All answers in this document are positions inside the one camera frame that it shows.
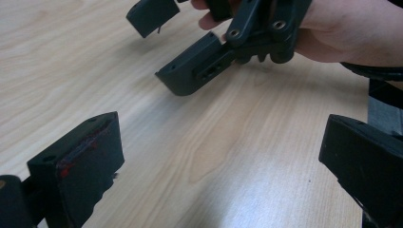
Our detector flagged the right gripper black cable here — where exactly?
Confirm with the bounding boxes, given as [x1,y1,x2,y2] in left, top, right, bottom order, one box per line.
[340,61,403,83]

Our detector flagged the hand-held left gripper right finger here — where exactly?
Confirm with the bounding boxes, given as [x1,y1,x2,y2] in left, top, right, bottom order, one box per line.
[317,113,403,228]

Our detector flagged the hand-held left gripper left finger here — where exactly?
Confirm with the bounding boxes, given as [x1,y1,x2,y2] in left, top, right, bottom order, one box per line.
[27,111,125,228]

